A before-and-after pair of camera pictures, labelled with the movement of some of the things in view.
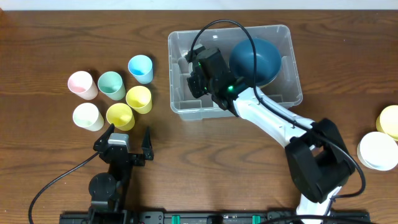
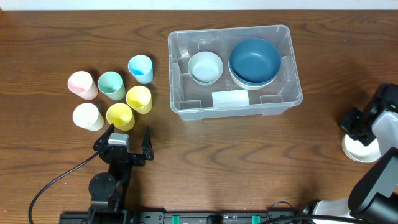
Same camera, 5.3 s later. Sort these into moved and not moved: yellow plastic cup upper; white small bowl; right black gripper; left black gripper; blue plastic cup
Moved: right black gripper; white small bowl
Not moved: left black gripper; yellow plastic cup upper; blue plastic cup
